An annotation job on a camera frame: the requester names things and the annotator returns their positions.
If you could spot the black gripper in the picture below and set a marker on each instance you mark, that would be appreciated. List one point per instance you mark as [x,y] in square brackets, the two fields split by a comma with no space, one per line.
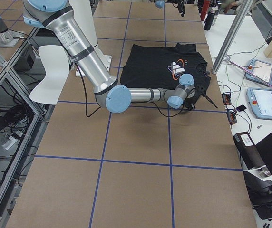
[199,90]
[180,7]

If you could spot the black graphic t-shirt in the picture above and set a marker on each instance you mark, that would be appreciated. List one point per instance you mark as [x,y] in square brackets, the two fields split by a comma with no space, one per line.
[148,67]

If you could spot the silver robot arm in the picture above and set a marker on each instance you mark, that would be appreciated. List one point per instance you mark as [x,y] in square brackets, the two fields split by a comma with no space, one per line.
[72,23]
[161,3]

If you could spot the orange black usb hub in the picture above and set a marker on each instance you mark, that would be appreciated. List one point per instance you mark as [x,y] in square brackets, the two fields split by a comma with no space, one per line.
[226,99]

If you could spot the black water bottle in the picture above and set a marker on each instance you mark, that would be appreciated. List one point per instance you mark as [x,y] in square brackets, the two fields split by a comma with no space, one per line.
[208,21]

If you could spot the near blue teach pendant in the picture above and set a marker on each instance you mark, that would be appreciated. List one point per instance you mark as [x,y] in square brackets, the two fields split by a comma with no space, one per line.
[260,101]

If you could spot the blue teach pendant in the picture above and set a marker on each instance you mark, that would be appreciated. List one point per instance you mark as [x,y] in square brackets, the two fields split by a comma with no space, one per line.
[260,101]
[261,69]

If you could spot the far blue teach pendant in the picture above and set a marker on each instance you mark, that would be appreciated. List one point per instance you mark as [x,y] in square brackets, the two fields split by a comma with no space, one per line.
[261,69]

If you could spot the white plastic chair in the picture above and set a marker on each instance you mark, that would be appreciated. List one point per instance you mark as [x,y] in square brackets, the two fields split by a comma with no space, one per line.
[56,65]

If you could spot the aluminium frame post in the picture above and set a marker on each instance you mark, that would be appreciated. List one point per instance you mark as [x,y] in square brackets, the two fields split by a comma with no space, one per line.
[239,17]

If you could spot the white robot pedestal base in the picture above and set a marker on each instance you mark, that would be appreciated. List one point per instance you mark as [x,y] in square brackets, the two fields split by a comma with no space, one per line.
[84,19]

